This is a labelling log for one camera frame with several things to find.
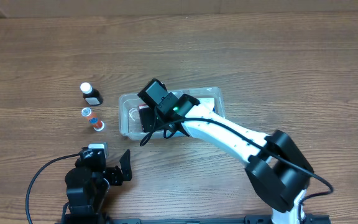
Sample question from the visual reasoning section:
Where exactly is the white bandage box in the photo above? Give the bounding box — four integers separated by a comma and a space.
198, 98, 216, 113

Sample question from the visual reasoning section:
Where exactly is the red Panadol box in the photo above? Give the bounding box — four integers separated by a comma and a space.
138, 104, 152, 133

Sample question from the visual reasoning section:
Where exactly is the dark bottle white cap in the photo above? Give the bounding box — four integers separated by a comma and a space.
80, 82, 103, 106

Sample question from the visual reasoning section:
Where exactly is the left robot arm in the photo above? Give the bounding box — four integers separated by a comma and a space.
61, 144, 132, 224

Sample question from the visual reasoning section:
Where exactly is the clear plastic container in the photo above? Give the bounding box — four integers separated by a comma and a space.
119, 86, 225, 141

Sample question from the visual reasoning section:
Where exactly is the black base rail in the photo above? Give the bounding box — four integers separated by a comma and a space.
54, 213, 332, 224

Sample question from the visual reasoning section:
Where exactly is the orange tube white cap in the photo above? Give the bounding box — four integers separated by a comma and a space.
81, 107, 105, 131

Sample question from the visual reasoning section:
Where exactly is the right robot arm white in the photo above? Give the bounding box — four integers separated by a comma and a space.
138, 78, 314, 223

